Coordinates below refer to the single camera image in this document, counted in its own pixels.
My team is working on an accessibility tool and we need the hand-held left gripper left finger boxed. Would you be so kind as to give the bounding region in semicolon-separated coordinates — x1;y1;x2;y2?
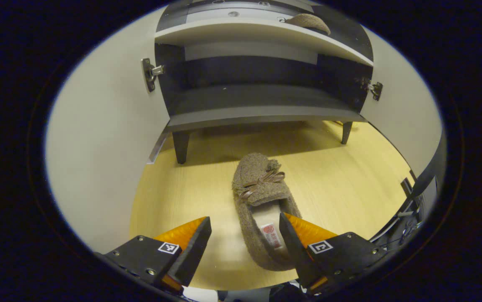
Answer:
93;216;212;294

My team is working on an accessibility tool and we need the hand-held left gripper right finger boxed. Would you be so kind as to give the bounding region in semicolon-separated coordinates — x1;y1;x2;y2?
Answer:
279;213;389;294

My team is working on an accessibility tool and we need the brown fuzzy shoe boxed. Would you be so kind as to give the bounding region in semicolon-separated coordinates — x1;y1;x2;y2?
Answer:
231;153;304;272
285;13;332;36

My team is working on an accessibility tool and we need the grey shoe cabinet door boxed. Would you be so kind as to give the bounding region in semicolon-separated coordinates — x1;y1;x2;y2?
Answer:
45;6;171;255
358;25;448;200

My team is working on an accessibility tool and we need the grey shoe cabinet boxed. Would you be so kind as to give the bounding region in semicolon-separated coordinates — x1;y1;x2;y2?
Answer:
154;0;375;165

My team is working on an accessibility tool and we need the metal door hinge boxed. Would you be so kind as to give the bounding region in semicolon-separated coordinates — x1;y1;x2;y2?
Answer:
141;58;166;93
364;77;384;102

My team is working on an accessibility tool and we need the grey cabinet shelf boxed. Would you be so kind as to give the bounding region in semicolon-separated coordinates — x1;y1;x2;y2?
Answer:
154;18;374;68

